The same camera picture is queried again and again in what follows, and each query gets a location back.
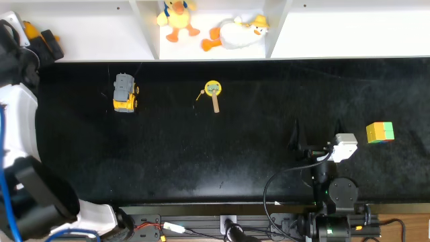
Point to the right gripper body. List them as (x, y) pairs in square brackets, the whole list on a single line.
[(310, 152)]

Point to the yellow plush duck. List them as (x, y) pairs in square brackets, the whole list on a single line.
[(178, 18)]

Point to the yellow rattle drum toy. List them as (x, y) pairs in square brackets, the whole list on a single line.
[(213, 88)]

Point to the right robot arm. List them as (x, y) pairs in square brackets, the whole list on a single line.
[(342, 193)]

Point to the white plush goose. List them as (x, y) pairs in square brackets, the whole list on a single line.
[(236, 35)]

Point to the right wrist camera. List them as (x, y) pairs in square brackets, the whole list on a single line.
[(344, 146)]

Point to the white shelf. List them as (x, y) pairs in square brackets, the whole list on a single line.
[(100, 33)]

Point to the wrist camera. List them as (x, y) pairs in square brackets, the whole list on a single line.
[(15, 27), (344, 146)]

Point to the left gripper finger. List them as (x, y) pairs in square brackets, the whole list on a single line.
[(50, 47)]

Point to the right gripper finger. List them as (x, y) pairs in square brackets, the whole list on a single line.
[(295, 138), (338, 128)]

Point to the mounting rail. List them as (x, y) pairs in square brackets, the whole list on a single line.
[(201, 225)]

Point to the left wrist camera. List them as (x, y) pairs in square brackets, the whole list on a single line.
[(15, 27)]

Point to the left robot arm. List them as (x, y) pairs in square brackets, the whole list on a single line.
[(20, 127)]

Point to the many-coloured puzzle cube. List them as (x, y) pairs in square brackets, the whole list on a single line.
[(379, 132)]

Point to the grey and yellow toy truck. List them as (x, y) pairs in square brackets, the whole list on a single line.
[(125, 92)]

